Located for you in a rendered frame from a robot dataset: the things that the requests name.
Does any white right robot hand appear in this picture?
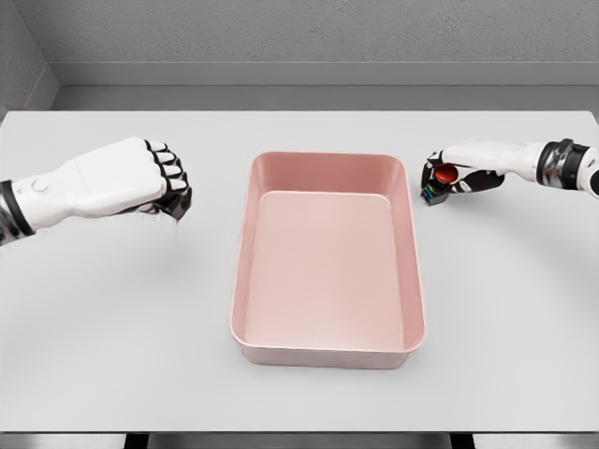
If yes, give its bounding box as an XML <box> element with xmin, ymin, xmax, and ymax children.
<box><xmin>421</xmin><ymin>139</ymin><xmax>529</xmax><ymax>196</ymax></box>

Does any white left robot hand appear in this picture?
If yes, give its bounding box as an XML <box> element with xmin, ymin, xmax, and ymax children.
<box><xmin>56</xmin><ymin>136</ymin><xmax>194</xmax><ymax>224</ymax></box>

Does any red-button industrial switch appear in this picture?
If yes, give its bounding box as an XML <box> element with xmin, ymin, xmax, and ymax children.
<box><xmin>421</xmin><ymin>163</ymin><xmax>460</xmax><ymax>208</ymax></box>

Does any pink rectangular basket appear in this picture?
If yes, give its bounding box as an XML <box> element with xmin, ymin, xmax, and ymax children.
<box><xmin>228</xmin><ymin>150</ymin><xmax>428</xmax><ymax>370</ymax></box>

